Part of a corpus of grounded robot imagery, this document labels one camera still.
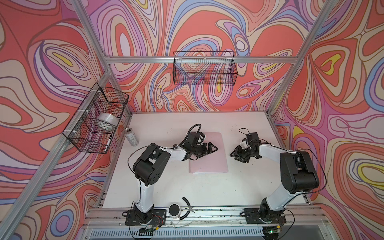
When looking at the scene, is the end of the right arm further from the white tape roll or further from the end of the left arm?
the white tape roll

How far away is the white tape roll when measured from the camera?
0.72 m

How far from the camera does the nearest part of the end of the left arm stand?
780 mm

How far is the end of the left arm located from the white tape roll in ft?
1.15
